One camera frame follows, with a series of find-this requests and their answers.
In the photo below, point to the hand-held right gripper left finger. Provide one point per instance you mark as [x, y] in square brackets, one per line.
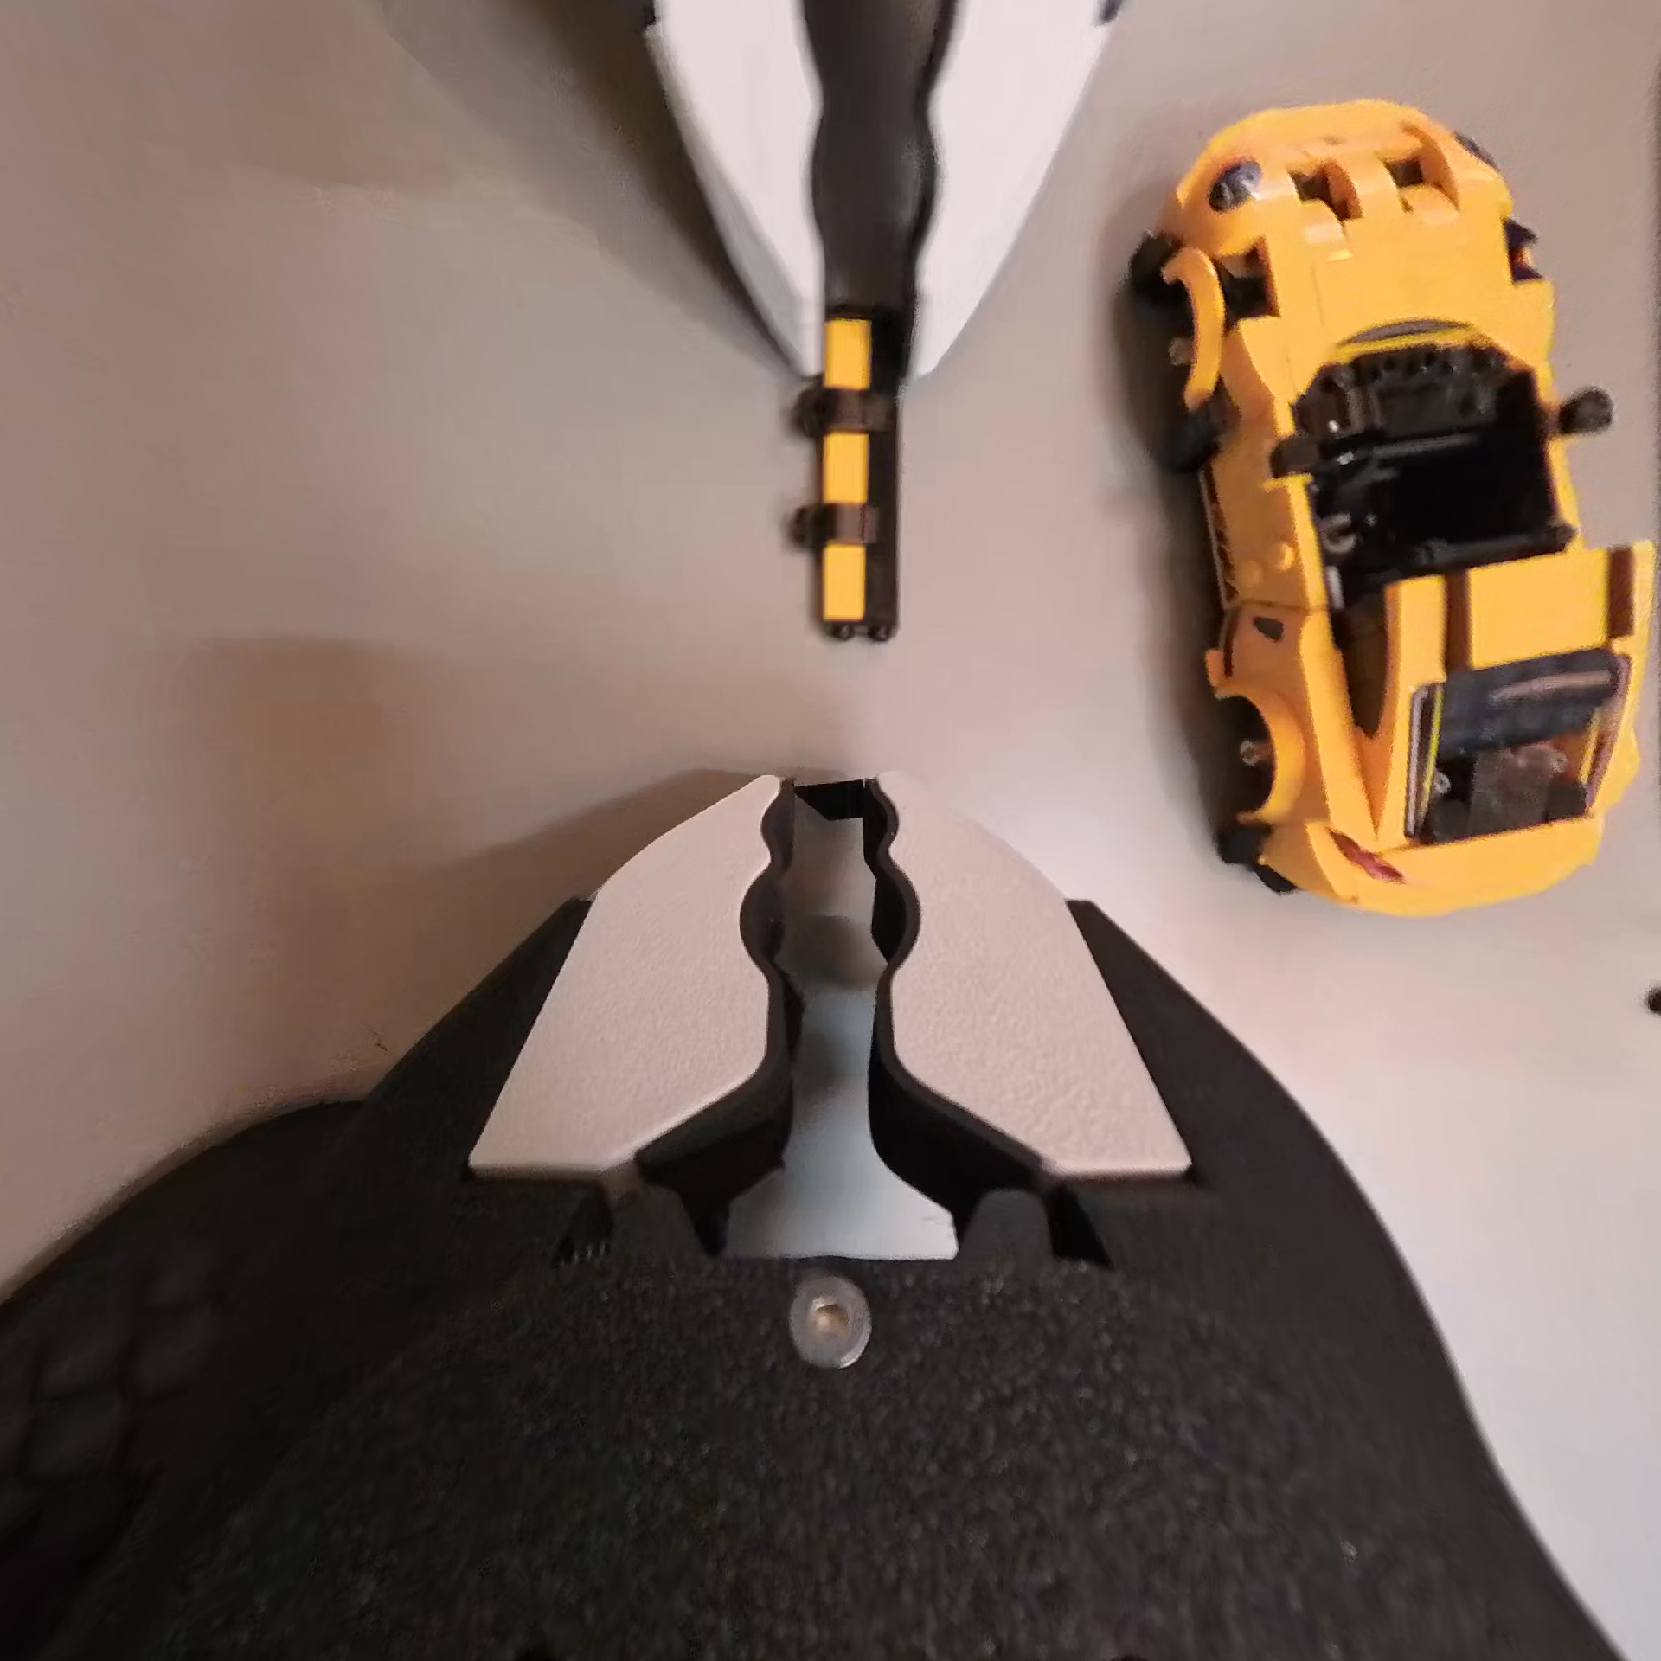
[635, 1013]

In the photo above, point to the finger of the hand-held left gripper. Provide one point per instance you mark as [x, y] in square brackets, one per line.
[740, 118]
[1013, 118]

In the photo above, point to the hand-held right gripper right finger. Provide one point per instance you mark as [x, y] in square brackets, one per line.
[1025, 1025]

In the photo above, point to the black lego wedge piece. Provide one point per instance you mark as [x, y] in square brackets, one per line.
[831, 794]

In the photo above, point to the black and yellow lego strip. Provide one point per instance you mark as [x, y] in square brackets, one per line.
[847, 454]

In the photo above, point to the yellow lego car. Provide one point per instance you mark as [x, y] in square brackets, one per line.
[1298, 391]

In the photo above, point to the black mesh chair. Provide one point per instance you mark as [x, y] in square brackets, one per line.
[129, 1363]

